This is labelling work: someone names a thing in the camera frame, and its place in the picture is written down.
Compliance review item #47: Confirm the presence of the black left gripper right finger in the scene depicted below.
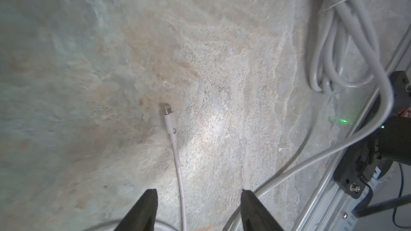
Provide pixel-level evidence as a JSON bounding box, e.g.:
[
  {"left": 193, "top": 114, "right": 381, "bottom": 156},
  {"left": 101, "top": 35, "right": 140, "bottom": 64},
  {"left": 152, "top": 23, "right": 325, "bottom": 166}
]
[{"left": 240, "top": 190, "right": 284, "bottom": 231}]

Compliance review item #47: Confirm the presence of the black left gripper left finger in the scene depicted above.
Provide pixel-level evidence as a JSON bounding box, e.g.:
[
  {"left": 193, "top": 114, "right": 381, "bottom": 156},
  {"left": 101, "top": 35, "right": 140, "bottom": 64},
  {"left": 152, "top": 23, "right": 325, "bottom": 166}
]
[{"left": 115, "top": 189, "right": 158, "bottom": 231}]

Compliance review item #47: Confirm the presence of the white phone charging cable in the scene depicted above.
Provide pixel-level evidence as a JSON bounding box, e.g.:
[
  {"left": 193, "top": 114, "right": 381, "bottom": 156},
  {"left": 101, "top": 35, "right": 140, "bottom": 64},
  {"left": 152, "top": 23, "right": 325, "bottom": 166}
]
[{"left": 82, "top": 103, "right": 188, "bottom": 231}]

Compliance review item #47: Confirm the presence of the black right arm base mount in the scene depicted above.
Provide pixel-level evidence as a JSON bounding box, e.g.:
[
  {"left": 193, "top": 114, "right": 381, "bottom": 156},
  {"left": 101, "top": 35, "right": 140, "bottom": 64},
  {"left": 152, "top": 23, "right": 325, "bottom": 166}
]
[{"left": 334, "top": 71, "right": 411, "bottom": 199}]

